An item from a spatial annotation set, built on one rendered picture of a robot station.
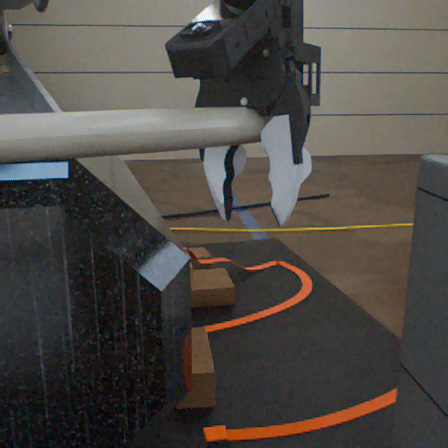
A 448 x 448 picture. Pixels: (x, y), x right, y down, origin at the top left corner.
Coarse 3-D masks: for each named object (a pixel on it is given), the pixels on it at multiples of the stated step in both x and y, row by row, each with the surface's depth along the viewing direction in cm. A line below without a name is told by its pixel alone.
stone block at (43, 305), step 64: (0, 192) 105; (64, 192) 107; (128, 192) 136; (0, 256) 105; (64, 256) 108; (128, 256) 112; (0, 320) 109; (64, 320) 112; (128, 320) 115; (0, 384) 112; (64, 384) 115; (128, 384) 118
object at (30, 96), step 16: (0, 32) 116; (16, 64) 100; (0, 80) 101; (16, 80) 102; (32, 80) 89; (0, 96) 93; (16, 96) 94; (32, 96) 90; (48, 96) 83; (0, 112) 86; (16, 112) 87; (32, 112) 88; (48, 112) 81
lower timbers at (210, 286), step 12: (192, 252) 283; (204, 252) 283; (192, 264) 276; (204, 264) 278; (204, 276) 246; (216, 276) 246; (228, 276) 246; (192, 288) 232; (204, 288) 233; (216, 288) 233; (228, 288) 234; (192, 300) 233; (204, 300) 234; (216, 300) 235; (228, 300) 236
